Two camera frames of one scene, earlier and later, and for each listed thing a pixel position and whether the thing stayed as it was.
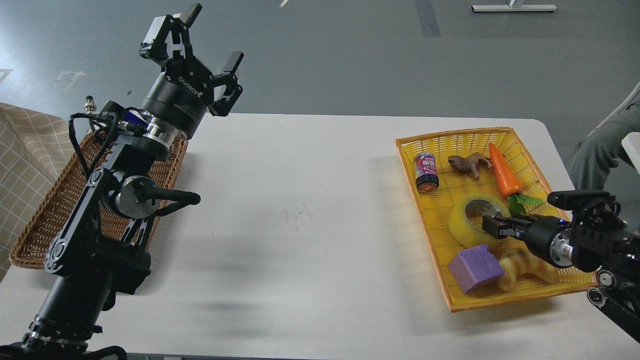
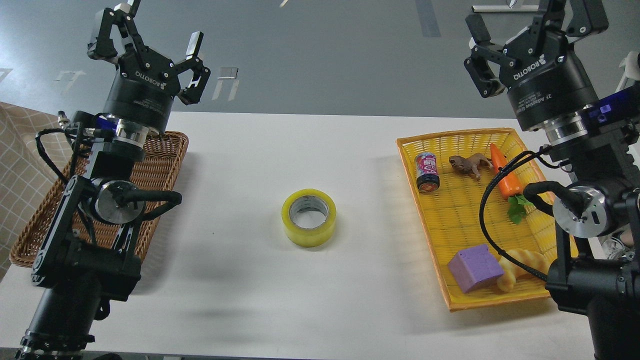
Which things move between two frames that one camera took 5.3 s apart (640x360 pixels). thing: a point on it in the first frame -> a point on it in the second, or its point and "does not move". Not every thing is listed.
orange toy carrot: (509, 183) does not move
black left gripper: (179, 97) -> (142, 89)
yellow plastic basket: (454, 179) does not move
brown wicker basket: (32, 247) does not move
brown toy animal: (469, 164) does not move
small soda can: (427, 179) does not move
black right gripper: (549, 237) -> (539, 68)
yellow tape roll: (463, 232) -> (309, 217)
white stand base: (516, 8) does not move
